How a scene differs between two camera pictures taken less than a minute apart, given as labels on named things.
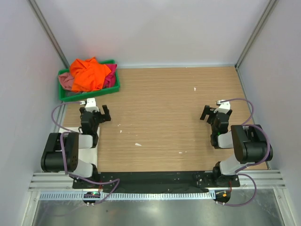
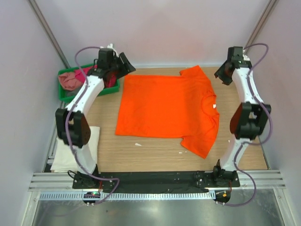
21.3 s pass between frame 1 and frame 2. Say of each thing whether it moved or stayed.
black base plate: stayed
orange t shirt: moved
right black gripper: moved
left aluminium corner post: stayed
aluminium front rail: stayed
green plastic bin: stayed
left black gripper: moved
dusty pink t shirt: stayed
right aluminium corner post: stayed
